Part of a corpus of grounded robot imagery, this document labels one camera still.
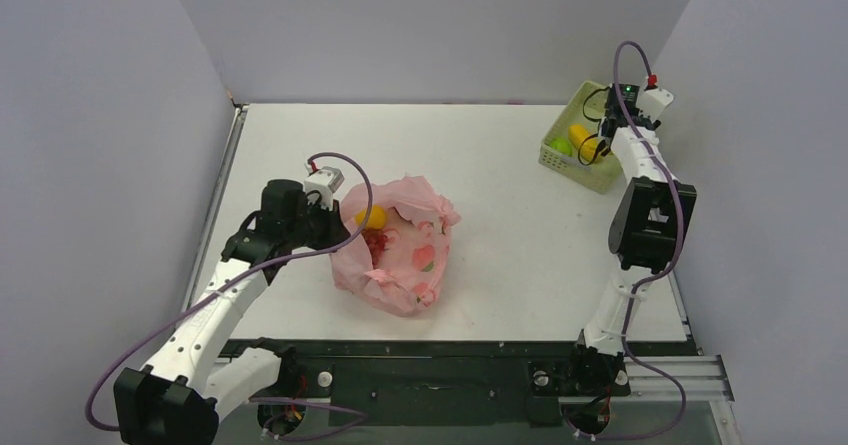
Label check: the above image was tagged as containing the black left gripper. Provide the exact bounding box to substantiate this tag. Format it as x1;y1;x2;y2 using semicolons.
286;195;351;254

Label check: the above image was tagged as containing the red fake fruit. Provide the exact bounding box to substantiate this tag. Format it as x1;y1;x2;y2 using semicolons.
362;228;399;269

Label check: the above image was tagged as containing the pink plastic bag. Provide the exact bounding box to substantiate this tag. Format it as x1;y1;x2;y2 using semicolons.
330;176;461;317

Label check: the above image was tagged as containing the green fake lime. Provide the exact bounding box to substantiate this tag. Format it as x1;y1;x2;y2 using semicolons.
549;137;574;157

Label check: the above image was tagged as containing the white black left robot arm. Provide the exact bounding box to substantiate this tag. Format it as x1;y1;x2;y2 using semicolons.
113;168;350;444

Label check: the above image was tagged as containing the yellow fake fruit in basket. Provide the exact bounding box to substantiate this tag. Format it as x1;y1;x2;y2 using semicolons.
568;124;603;165

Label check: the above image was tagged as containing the light green plastic basket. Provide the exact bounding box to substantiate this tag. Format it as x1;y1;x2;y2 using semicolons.
537;80;657;196

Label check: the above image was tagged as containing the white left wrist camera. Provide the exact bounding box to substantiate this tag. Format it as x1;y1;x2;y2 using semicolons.
303;167;345;211

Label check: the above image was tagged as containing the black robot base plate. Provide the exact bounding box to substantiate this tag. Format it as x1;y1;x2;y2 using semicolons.
254;339;631;427

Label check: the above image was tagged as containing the aluminium frame rail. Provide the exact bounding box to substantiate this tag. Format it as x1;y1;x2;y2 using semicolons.
125;355;743;445

